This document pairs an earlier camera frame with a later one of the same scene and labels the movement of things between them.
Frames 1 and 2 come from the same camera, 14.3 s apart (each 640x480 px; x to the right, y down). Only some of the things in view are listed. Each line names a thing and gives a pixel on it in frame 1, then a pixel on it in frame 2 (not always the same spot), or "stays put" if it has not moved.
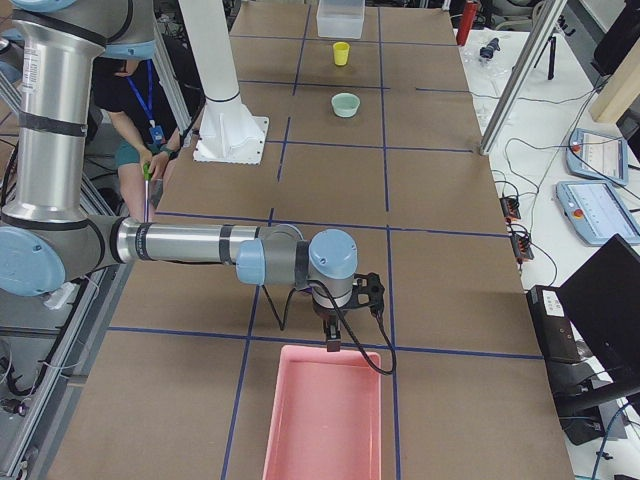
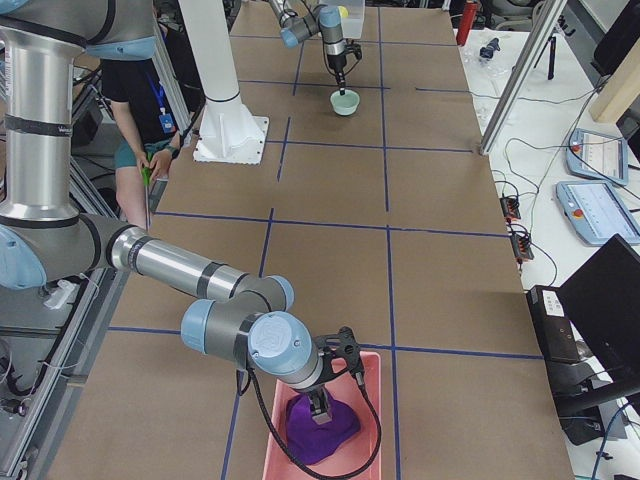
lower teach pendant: x=597 y=212 stays put
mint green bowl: x=345 y=105 stays put
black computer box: x=554 y=327 stays put
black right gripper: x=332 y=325 → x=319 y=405
